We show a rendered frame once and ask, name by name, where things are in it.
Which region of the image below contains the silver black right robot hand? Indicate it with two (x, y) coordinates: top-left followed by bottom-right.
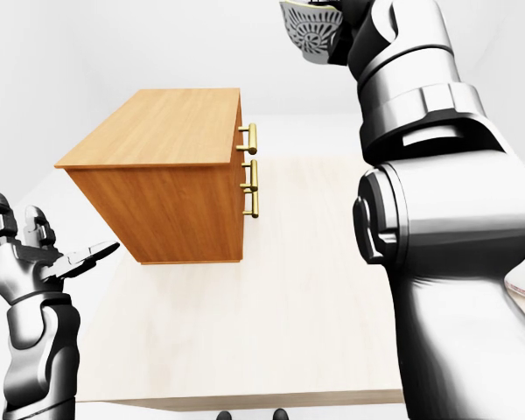
(308, 0), (455, 83)

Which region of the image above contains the brass drawer handle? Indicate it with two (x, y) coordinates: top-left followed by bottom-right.
(239, 159), (260, 193)
(236, 122), (259, 156)
(241, 190), (261, 219)

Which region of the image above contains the black white patterned bowl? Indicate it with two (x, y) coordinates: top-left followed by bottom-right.
(278, 0), (347, 65)

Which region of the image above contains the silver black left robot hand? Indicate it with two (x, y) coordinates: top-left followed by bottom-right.
(0, 189), (121, 306)

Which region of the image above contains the wooden cabinet drawer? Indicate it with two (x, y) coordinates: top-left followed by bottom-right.
(233, 88), (245, 153)
(230, 150), (246, 196)
(234, 192), (247, 263)

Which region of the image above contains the wooden cabinet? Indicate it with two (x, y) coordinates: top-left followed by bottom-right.
(53, 87), (247, 265)

